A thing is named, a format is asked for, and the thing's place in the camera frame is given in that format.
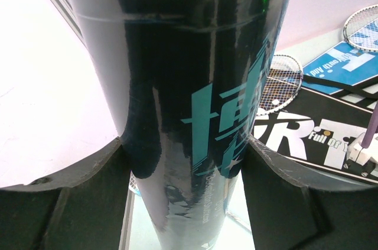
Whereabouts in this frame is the white racket black handle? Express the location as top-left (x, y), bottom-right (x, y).
top-left (257, 54), bottom-right (304, 116)

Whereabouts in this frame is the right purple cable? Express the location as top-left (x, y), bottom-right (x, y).
top-left (361, 105), bottom-right (378, 149)

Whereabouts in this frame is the blue racket bag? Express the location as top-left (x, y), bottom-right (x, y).
top-left (303, 41), bottom-right (377, 86)

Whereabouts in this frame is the black shuttlecock tube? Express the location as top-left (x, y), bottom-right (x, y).
top-left (69, 0), bottom-right (289, 249)

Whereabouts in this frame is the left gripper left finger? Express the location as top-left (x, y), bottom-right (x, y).
top-left (1, 138), bottom-right (130, 249)

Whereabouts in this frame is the black racket bag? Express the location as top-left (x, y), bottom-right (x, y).
top-left (252, 88), bottom-right (377, 185)

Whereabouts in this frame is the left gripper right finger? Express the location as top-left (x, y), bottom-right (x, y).
top-left (242, 138), bottom-right (377, 249)

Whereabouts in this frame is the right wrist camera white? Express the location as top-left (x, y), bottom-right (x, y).
top-left (343, 133), bottom-right (377, 178)

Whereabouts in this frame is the white racket on blue bag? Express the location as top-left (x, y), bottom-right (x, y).
top-left (342, 4), bottom-right (377, 53)

